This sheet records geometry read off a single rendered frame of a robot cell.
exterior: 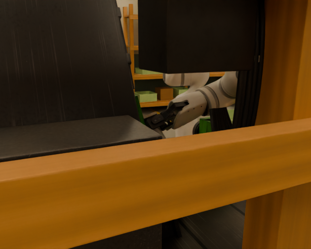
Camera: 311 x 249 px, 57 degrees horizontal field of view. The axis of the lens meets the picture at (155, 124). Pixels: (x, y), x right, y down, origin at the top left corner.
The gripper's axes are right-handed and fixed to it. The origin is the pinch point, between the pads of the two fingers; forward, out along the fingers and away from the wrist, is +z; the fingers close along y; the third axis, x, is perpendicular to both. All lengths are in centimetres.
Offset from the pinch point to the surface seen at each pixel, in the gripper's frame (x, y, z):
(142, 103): -235, -445, -171
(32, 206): 18, 39, 30
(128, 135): 8.5, 22.0, 13.6
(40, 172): 16, 40, 28
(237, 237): 35.0, -10.8, -6.7
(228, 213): 28.8, -19.3, -12.1
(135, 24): -385, -381, -231
